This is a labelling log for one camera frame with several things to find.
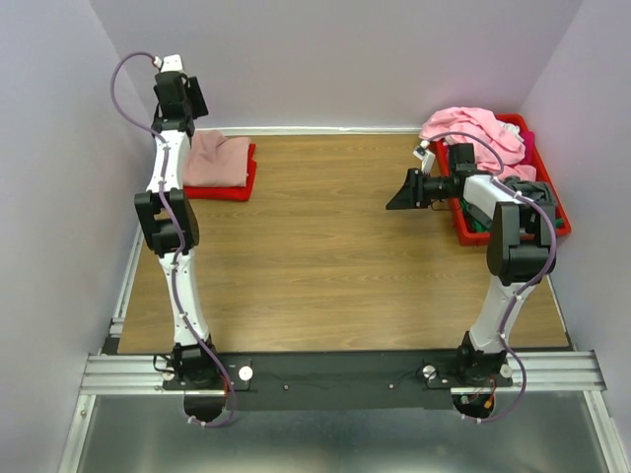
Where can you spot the red t-shirt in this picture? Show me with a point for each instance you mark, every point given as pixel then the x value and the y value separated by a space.
pixel 234 193

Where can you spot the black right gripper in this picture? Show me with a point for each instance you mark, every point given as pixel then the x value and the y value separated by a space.
pixel 411 193

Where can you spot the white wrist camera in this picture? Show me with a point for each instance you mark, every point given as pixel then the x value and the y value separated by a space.
pixel 168 64
pixel 425 155

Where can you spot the light pink t-shirt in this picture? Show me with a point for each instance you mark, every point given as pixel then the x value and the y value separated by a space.
pixel 479 127

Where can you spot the red plastic bin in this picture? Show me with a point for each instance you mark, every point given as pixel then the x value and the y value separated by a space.
pixel 467 238

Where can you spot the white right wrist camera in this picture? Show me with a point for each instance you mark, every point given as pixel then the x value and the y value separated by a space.
pixel 425 155

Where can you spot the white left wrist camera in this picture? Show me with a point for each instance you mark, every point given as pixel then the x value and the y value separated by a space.
pixel 168 64

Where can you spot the grey t-shirt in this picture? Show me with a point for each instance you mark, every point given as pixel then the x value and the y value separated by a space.
pixel 537 191

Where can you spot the green t-shirt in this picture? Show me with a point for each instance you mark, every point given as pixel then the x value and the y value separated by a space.
pixel 475 221

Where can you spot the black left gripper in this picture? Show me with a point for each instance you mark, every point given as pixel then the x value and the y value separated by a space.
pixel 197 107

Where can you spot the magenta t-shirt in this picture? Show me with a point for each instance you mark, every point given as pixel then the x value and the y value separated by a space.
pixel 529 143

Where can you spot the white printed t-shirt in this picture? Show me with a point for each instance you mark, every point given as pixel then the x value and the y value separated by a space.
pixel 510 135

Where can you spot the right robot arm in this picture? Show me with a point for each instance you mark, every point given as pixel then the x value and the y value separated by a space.
pixel 521 249

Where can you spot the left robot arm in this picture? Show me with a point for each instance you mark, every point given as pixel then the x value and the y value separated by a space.
pixel 171 231

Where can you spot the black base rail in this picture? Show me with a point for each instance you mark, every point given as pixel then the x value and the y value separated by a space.
pixel 337 381

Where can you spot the dusty pink graphic t-shirt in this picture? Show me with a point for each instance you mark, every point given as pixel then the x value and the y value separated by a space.
pixel 216 160

